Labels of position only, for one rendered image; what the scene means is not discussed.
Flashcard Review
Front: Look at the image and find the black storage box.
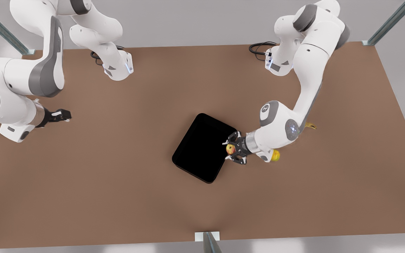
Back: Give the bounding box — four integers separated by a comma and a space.
172, 113, 238, 184

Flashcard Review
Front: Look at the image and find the silver frame post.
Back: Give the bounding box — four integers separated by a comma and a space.
361, 0, 405, 47
0, 3, 36, 56
194, 231, 223, 253

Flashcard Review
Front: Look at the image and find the black cable loop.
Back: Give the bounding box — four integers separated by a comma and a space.
90, 45, 126, 66
249, 41, 278, 62

